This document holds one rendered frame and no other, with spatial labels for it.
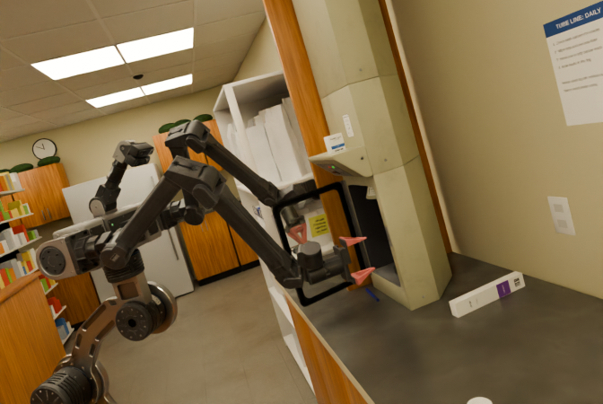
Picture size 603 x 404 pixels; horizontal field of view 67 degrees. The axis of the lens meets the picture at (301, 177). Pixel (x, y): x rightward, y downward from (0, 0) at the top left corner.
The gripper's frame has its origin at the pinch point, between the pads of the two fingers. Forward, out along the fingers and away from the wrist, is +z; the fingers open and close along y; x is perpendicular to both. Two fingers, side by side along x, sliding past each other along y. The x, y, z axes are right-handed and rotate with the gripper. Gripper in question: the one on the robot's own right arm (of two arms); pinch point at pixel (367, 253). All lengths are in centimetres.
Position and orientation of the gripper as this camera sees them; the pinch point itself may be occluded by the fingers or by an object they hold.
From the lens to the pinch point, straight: 142.0
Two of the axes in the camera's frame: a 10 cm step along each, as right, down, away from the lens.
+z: 9.3, -2.9, 2.2
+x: -2.4, -0.2, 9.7
